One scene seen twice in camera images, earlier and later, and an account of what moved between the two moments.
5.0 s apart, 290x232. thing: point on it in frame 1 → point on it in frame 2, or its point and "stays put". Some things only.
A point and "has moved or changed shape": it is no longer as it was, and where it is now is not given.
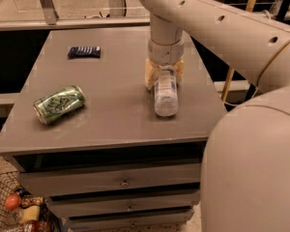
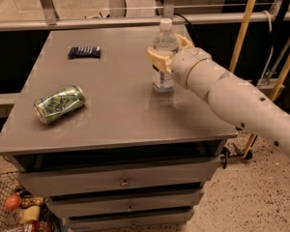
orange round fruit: [13, 201] stays put
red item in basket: [38, 226] stays put
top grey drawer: [111, 180] stays put
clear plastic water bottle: [166, 92] has moved or changed shape
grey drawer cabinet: [87, 124] stays put
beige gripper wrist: [165, 53] → [186, 66]
